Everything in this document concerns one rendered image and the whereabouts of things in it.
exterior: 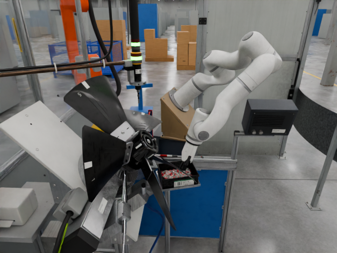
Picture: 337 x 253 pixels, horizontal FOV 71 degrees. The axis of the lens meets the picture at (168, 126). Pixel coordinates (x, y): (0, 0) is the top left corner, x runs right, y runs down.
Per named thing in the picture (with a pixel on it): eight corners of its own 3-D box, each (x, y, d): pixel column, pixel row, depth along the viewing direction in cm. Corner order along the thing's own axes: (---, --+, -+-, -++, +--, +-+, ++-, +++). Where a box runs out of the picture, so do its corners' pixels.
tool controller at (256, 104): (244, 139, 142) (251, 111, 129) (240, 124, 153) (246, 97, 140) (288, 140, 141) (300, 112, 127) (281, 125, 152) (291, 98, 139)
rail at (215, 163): (100, 166, 158) (98, 156, 155) (102, 163, 162) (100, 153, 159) (235, 170, 154) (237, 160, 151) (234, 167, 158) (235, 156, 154)
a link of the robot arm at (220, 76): (192, 75, 161) (219, 50, 149) (210, 93, 166) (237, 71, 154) (190, 82, 151) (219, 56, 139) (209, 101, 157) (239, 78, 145)
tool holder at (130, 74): (129, 87, 93) (127, 61, 89) (122, 83, 98) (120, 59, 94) (149, 84, 97) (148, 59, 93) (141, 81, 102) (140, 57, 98)
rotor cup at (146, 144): (117, 165, 93) (141, 147, 89) (113, 138, 102) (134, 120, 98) (141, 175, 103) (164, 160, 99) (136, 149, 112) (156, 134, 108)
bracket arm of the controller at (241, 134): (234, 136, 144) (234, 132, 143) (233, 134, 147) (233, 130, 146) (274, 137, 143) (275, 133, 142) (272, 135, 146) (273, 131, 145)
